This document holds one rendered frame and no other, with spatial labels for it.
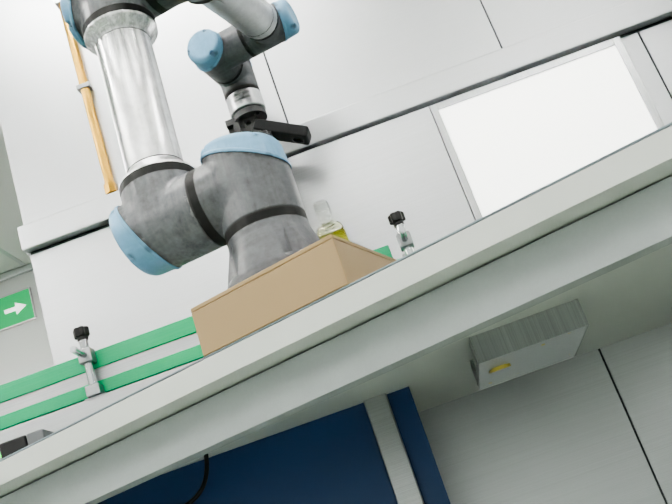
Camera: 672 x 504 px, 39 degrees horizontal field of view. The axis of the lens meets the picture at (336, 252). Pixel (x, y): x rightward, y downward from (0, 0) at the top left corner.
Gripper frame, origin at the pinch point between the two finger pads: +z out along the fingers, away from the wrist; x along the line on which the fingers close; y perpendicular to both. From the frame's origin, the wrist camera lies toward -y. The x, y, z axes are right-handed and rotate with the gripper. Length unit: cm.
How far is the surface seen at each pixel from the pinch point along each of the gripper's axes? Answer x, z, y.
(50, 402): 14, 28, 50
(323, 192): -11.8, -3.0, -6.6
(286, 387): 57, 50, 3
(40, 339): -308, -110, 182
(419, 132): -12.1, -8.5, -30.1
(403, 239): 17.7, 23.5, -18.2
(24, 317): -306, -125, 188
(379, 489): 14, 61, 0
